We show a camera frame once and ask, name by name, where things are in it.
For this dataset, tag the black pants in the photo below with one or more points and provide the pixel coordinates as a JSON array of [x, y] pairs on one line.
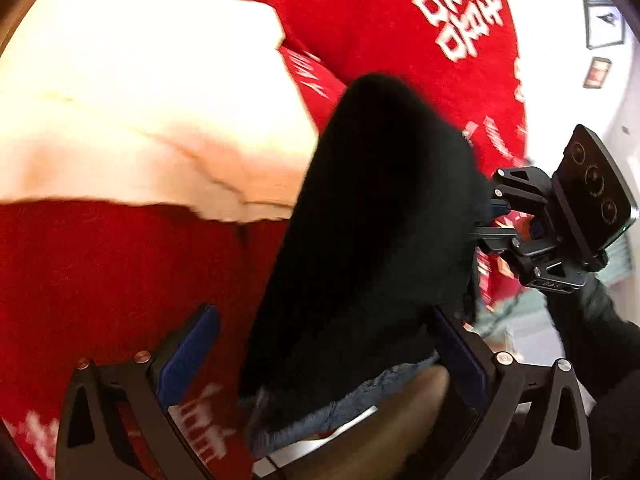
[[380, 210]]

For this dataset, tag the white framed wall picture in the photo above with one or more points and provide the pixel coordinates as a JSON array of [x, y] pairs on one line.
[[607, 22]]

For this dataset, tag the person's right forearm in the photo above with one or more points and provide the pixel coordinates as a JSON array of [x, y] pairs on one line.
[[610, 355]]

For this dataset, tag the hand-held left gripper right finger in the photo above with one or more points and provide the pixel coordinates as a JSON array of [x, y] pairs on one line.
[[460, 355]]

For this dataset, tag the small red wall picture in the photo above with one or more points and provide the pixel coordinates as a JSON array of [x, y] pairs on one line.
[[596, 72]]

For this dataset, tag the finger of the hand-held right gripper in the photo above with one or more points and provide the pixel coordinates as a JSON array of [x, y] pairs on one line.
[[520, 185], [500, 240]]

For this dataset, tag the white cloth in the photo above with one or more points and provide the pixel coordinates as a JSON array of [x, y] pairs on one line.
[[125, 110]]

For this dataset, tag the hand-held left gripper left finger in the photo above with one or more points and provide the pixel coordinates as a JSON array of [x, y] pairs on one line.
[[187, 355]]

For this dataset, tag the red printed blanket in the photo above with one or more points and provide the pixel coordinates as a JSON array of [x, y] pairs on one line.
[[100, 285]]

